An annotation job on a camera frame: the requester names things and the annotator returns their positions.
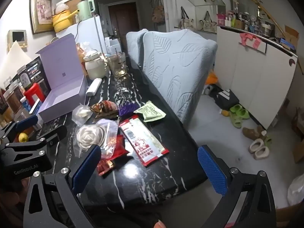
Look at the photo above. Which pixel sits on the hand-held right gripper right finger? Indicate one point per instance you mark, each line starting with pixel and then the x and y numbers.
pixel 212 173

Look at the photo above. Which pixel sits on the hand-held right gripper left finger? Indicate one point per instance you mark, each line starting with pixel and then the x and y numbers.
pixel 86 168

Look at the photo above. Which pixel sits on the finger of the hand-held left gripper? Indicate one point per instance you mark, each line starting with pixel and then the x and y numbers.
pixel 26 122
pixel 53 135

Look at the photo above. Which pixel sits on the small clear plastic bag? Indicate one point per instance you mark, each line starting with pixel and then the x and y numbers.
pixel 82 112

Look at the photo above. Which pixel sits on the brown snack packet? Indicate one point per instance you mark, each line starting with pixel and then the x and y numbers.
pixel 104 106

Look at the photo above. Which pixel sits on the long red white snack packet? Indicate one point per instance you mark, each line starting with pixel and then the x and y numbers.
pixel 144 142

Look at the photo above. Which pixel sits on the dark purple tassel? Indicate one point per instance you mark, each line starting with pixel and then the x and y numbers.
pixel 125 109

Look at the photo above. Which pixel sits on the purple gift box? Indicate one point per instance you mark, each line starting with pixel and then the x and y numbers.
pixel 66 59

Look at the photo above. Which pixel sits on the person's right hand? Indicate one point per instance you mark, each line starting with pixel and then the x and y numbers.
pixel 159 225

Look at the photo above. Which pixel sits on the yellow fruit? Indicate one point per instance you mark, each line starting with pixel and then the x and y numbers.
pixel 23 137

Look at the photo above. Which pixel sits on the white box with blue label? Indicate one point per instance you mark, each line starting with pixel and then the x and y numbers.
pixel 35 106

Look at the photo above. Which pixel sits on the red tin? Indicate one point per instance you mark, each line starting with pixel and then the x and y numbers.
pixel 34 92

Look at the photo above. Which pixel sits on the white rose in clear bag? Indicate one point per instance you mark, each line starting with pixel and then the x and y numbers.
pixel 91 135

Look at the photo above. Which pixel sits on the black stand-up pouch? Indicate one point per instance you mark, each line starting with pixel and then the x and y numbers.
pixel 35 72

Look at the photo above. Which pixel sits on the cream fuzzy slipper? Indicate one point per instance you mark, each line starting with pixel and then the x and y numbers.
pixel 256 146
pixel 261 153

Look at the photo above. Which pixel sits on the green slipper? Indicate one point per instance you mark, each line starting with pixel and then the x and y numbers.
pixel 239 110
pixel 234 121

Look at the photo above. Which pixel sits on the brown boot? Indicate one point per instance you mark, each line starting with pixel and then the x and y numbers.
pixel 254 133

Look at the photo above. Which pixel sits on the white foam board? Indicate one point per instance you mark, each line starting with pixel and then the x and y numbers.
pixel 14 57

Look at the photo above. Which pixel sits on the cream jug with clear lid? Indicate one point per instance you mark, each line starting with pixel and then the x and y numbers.
pixel 95 68

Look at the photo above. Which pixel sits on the green food packet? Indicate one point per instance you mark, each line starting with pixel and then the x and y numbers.
pixel 149 111

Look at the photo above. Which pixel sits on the white plastic bag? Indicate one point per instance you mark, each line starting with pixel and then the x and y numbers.
pixel 296 190

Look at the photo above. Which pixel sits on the orange patterned snack bag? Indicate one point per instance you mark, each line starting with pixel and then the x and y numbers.
pixel 83 49

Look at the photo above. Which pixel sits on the glass cup with spoon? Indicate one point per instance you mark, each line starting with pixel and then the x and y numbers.
pixel 118 66

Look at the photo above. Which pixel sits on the white cabinet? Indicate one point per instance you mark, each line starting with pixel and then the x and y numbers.
pixel 256 76

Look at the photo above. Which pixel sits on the yellow pot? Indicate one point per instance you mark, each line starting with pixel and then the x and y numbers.
pixel 61 20

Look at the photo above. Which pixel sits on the white carton box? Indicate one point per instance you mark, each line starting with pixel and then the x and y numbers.
pixel 112 44

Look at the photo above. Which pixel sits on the white fridge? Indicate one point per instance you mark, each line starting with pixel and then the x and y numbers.
pixel 85 30

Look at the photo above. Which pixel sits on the gold framed picture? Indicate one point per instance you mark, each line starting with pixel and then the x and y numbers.
pixel 40 11

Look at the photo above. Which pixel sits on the green electric kettle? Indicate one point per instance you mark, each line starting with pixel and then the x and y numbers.
pixel 85 10

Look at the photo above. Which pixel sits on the dark brown door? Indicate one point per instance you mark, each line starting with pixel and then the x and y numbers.
pixel 123 16

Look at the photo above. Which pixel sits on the pink cloth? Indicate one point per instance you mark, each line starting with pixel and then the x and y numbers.
pixel 249 39

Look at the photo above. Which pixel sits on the cream tote bag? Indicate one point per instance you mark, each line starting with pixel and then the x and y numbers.
pixel 187 22

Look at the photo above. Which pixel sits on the row of bottles and jars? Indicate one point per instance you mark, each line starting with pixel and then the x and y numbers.
pixel 249 21

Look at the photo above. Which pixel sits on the open cardboard box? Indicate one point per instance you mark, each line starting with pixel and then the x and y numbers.
pixel 291 36

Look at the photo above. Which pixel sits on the brown tote bag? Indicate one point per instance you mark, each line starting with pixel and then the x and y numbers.
pixel 158 14

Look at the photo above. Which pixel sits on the wall intercom screen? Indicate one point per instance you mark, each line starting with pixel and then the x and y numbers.
pixel 16 38

